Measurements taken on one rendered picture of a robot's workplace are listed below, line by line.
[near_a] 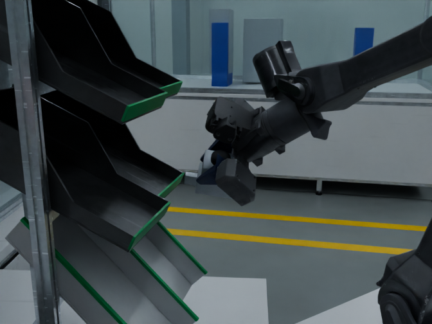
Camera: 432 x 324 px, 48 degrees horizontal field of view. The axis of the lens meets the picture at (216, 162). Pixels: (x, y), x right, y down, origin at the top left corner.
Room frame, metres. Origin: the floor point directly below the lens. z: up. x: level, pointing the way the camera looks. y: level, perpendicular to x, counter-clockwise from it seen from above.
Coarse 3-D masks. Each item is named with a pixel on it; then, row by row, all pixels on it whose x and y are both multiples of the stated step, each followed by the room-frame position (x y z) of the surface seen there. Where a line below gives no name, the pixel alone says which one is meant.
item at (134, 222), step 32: (0, 96) 0.68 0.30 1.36; (0, 128) 0.59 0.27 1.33; (64, 128) 0.71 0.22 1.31; (0, 160) 0.59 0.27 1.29; (64, 160) 0.71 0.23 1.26; (96, 160) 0.70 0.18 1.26; (64, 192) 0.57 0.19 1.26; (96, 192) 0.65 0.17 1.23; (128, 192) 0.68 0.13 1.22; (96, 224) 0.56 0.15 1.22; (128, 224) 0.60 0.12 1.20
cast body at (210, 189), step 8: (208, 152) 0.74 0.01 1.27; (216, 152) 0.73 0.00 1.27; (224, 152) 0.73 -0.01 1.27; (208, 160) 0.72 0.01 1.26; (200, 168) 0.75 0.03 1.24; (208, 168) 0.71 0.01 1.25; (184, 176) 0.75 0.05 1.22; (192, 176) 0.74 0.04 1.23; (192, 184) 0.75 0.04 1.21; (200, 184) 0.73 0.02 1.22; (208, 184) 0.72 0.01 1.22; (200, 192) 0.73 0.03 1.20; (208, 192) 0.73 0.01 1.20; (216, 192) 0.73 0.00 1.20; (224, 192) 0.73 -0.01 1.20
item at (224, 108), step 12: (216, 108) 0.67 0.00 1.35; (228, 108) 0.68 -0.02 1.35; (240, 108) 0.69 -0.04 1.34; (216, 120) 0.65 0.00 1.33; (228, 120) 0.64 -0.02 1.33; (240, 120) 0.67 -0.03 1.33; (252, 120) 0.68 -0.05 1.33; (216, 132) 0.64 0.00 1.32; (228, 132) 0.64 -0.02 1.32; (240, 132) 0.65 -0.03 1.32; (252, 132) 0.66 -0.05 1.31; (240, 144) 0.67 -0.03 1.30
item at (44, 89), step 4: (40, 84) 0.58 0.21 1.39; (44, 84) 0.59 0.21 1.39; (40, 88) 0.58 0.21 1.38; (44, 88) 0.59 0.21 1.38; (48, 88) 0.60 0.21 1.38; (52, 88) 0.61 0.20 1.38; (40, 92) 0.58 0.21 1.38; (44, 92) 0.59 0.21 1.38; (48, 92) 0.60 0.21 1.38; (52, 212) 0.58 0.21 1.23; (56, 212) 0.59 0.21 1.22; (52, 216) 0.57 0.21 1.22; (56, 216) 0.59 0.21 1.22; (52, 220) 0.57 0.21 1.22
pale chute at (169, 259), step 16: (160, 224) 0.83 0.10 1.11; (144, 240) 0.83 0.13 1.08; (160, 240) 0.83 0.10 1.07; (176, 240) 0.83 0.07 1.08; (144, 256) 0.79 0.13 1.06; (160, 256) 0.82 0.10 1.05; (176, 256) 0.82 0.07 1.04; (192, 256) 0.82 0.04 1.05; (160, 272) 0.78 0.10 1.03; (176, 272) 0.82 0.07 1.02; (192, 272) 0.82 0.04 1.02; (176, 288) 0.78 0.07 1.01
